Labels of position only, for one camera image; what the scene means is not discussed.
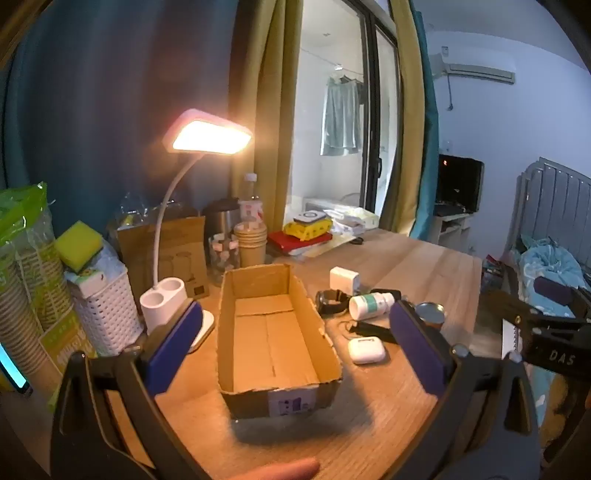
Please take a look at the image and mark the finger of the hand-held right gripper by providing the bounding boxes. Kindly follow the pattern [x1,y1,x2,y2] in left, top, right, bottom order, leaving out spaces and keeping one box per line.
[484,287,555,329]
[533,275,591,320]

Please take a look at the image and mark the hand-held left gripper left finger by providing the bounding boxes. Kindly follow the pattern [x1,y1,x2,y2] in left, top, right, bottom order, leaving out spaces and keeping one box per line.
[51,299,218,480]

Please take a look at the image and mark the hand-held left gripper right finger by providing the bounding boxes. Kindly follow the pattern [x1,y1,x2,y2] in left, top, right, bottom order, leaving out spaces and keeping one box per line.
[389,299,541,480]

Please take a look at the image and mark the red can gold lid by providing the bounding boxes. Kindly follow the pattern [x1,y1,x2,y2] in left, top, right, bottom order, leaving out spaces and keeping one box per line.
[414,302,446,330]

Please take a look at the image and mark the black rectangular case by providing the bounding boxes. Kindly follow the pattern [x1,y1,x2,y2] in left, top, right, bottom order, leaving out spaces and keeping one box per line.
[352,320,398,344]

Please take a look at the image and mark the white earbuds case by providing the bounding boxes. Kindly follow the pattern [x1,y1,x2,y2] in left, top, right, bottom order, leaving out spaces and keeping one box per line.
[347,336,389,365]

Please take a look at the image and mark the white pill bottle green label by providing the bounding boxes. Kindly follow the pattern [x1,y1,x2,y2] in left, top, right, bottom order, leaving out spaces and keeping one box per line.
[348,292,395,320]

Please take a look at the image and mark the wristwatch with dark leather strap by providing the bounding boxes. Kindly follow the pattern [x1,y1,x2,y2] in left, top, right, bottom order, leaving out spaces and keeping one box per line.
[315,288,352,317]

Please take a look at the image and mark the cardboard box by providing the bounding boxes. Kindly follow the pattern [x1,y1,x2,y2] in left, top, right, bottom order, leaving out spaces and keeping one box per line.
[217,263,343,420]

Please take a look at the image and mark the white wall charger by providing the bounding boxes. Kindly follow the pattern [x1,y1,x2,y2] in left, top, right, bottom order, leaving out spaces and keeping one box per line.
[329,266,362,296]

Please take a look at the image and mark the light blue blanket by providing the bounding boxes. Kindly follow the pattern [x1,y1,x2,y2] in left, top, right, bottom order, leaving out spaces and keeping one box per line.
[510,235,591,319]

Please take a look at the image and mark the white desk lamp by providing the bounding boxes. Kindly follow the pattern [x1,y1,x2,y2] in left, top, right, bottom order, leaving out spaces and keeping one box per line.
[140,108,254,354]

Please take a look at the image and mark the printed bed sheet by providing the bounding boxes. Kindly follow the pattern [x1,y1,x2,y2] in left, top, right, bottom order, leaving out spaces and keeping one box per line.
[526,369,571,444]

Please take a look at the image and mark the white plastic woven basket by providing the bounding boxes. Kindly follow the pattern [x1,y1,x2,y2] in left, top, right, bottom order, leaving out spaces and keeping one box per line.
[69,265,145,356]

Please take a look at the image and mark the grey padded headboard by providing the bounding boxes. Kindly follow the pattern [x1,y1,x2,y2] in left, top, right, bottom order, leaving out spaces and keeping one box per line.
[505,157,591,259]

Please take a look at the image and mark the brown cardboard lamp package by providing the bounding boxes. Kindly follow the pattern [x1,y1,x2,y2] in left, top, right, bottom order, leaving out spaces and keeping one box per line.
[115,215,211,308]

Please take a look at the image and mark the floral printed glass jar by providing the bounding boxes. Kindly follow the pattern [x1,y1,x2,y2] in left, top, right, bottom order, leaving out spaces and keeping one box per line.
[209,233,241,284]

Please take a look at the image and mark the white television stand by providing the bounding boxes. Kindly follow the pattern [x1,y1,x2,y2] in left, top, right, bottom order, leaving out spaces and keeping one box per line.
[434,205,474,252]

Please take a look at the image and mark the stack of kraft paper cups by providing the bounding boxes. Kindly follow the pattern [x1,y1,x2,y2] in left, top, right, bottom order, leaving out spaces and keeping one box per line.
[233,220,269,268]

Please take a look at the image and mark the stainless steel thermos mug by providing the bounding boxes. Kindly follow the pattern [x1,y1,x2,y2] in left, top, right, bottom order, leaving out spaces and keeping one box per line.
[203,198,241,250]

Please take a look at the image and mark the black television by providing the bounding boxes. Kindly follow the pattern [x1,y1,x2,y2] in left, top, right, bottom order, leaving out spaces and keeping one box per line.
[436,154,485,213]

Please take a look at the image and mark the yellow green sponge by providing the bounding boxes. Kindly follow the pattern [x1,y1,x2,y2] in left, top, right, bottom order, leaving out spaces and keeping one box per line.
[55,220,105,273]

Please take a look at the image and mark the pale yellow tissue pack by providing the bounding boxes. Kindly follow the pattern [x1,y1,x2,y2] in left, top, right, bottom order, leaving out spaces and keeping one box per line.
[351,208,380,229]

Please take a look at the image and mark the red book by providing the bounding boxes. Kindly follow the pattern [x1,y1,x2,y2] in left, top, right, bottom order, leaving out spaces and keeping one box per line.
[268,229,333,254]

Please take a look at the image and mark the clear plastic water bottle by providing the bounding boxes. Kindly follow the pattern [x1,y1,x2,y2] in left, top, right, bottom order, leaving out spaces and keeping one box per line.
[240,173,265,227]

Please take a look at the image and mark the paper cups in green wrapper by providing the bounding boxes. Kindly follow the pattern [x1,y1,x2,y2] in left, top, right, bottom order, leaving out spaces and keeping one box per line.
[0,182,98,393]

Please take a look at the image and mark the yellow printed packet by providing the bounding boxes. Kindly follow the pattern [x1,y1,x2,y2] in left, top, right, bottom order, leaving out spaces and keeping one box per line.
[283,219,333,241]

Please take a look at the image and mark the dark device with cyan light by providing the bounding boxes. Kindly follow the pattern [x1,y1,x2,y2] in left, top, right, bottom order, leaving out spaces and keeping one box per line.
[0,340,34,398]

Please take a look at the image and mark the teal curtain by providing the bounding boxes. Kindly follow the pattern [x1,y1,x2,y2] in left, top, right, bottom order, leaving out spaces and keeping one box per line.
[411,9,444,241]

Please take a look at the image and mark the white air conditioner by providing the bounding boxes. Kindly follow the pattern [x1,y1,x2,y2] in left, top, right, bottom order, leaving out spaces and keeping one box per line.
[429,51,517,86]

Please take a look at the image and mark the black-framed glass door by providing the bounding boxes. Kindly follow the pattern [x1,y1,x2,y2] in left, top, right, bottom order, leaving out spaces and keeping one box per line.
[358,14,402,217]

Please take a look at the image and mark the hanging grey garment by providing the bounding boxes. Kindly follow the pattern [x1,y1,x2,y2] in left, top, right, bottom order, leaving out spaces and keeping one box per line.
[320,74,363,157]

